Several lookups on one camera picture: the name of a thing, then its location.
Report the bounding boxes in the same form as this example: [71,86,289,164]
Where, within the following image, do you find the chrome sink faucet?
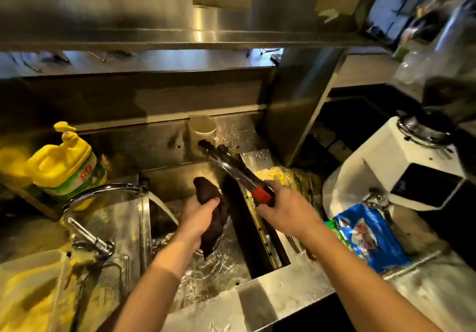
[59,183,150,259]

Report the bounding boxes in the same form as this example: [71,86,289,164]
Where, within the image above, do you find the person's right hand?
[257,180,325,238]

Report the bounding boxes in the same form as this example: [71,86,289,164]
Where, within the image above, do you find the blue plastic packet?
[326,203,413,273]

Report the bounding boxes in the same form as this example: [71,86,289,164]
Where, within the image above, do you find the person's left hand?
[172,195,221,252]

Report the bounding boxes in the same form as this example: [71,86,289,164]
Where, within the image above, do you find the person's left forearm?
[113,232,198,332]

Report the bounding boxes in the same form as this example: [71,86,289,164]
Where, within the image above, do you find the metal tongs with red clip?
[197,139,276,207]

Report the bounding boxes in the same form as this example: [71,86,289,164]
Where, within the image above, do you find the yellow sponge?
[255,166,298,191]

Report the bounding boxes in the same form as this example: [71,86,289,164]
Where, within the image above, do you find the stainless steel sink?
[139,149,335,332]

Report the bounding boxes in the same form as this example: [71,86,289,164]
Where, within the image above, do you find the person's right forearm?
[295,219,443,332]

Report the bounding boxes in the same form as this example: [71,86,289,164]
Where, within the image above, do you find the dark brown cloth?
[193,176,230,259]

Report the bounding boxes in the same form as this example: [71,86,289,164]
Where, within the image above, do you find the yellow detergent jug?
[27,121,108,211]

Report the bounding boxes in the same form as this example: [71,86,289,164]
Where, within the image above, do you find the yellow cloth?
[0,248,123,332]

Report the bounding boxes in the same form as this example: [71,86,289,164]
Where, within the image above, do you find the stainless steel overhead shelf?
[0,0,387,52]

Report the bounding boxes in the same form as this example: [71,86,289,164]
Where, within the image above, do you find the white coffee grinder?
[322,116,468,228]

